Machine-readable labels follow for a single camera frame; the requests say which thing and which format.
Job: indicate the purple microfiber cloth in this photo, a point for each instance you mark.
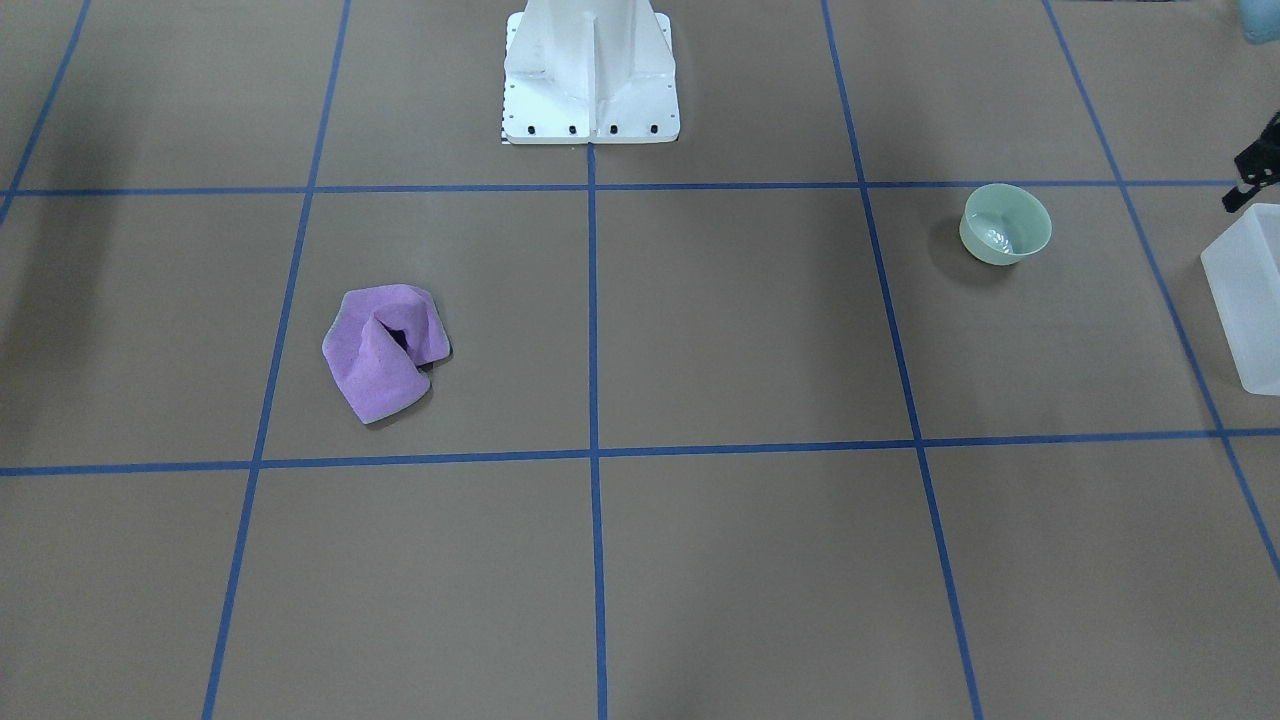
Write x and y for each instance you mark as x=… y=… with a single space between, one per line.
x=379 y=345

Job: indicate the green ceramic bowl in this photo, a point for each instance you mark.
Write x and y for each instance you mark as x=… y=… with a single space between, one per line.
x=1003 y=224

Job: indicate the clear plastic storage box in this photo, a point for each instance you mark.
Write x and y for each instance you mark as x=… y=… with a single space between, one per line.
x=1242 y=272

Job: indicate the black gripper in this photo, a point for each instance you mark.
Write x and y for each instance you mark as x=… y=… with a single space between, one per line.
x=1257 y=167

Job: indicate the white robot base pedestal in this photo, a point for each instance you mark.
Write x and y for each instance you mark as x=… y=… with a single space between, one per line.
x=578 y=72

